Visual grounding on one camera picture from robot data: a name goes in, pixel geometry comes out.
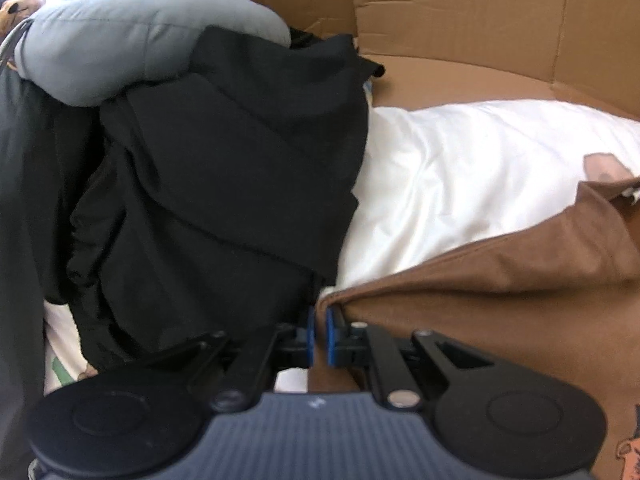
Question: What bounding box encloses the brown printed t-shirt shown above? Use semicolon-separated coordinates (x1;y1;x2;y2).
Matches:
316;179;639;479

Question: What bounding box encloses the black clothes pile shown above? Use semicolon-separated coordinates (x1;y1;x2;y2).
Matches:
68;27;384;372

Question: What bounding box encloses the cream bear print duvet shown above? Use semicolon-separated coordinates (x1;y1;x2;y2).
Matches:
23;100;639;391

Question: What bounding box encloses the dark grey pillow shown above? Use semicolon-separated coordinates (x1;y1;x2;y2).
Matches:
1;70;105;479

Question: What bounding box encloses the brown cardboard sheet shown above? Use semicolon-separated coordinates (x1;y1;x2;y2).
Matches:
253;0;639;117

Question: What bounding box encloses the grey neck pillow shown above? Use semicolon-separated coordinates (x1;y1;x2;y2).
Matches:
1;0;291;107

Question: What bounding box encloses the small brown plush toy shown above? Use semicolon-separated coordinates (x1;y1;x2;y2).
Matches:
0;0;44;39

